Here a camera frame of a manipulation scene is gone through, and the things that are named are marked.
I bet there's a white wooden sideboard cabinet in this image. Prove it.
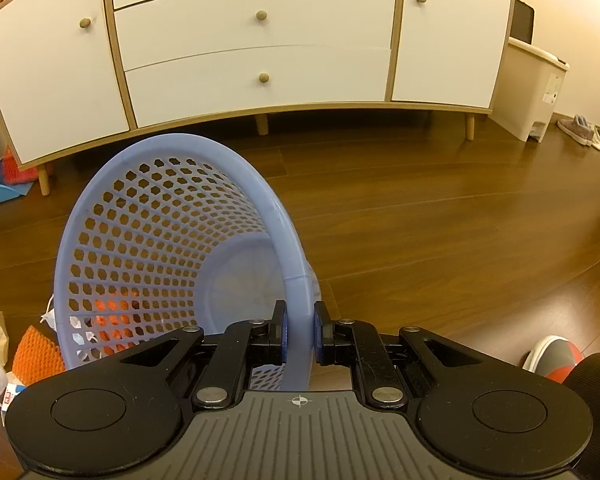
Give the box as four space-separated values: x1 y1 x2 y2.
0 0 515 184

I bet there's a grey sneakers pair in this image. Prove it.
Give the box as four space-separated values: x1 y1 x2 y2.
557 115 600 151

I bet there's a red plastic bag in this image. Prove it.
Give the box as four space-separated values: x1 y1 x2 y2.
87 289 145 356

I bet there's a white tissue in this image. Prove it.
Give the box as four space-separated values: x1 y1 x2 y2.
40 296 57 332

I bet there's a blue white milk carton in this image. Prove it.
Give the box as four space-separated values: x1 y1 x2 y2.
2 382 26 413

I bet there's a beige pedal trash bin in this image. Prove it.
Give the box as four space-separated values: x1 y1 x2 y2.
490 37 570 143

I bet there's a black monitor screen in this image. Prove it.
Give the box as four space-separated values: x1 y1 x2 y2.
509 0 534 44

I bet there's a red broom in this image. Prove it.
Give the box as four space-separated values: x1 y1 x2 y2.
2 146 38 185

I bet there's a lavender plastic waste basket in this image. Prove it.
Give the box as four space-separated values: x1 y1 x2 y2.
54 133 321 390

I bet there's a red grey white shoe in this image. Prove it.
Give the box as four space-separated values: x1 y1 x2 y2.
522 335 584 384

